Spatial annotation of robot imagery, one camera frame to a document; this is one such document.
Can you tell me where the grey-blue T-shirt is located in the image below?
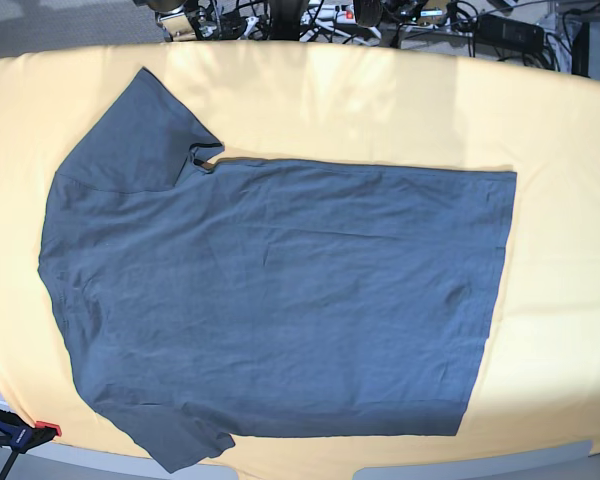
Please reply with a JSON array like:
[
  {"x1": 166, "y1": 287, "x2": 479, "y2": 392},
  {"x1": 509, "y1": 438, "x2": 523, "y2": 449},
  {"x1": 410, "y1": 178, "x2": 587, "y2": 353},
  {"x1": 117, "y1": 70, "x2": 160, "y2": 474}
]
[{"x1": 38, "y1": 70, "x2": 516, "y2": 472}]

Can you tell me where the black power adapter box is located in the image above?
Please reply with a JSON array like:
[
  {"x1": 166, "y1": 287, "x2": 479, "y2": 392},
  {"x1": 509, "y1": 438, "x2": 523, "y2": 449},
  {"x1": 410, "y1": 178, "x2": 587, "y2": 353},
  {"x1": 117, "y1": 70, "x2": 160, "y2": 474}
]
[{"x1": 475, "y1": 14, "x2": 545, "y2": 53}]

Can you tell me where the white power strip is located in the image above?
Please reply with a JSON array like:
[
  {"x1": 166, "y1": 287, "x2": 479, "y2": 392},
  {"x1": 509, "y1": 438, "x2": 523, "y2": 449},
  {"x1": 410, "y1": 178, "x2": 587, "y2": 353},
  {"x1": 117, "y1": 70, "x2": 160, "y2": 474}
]
[{"x1": 300, "y1": 1, "x2": 356, "y2": 26}]

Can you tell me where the blue and red clamp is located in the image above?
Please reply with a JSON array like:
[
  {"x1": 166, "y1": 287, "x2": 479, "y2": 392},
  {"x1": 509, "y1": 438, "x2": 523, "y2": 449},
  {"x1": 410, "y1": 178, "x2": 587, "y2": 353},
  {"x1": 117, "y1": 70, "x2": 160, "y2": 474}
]
[{"x1": 0, "y1": 409, "x2": 62, "y2": 480}]

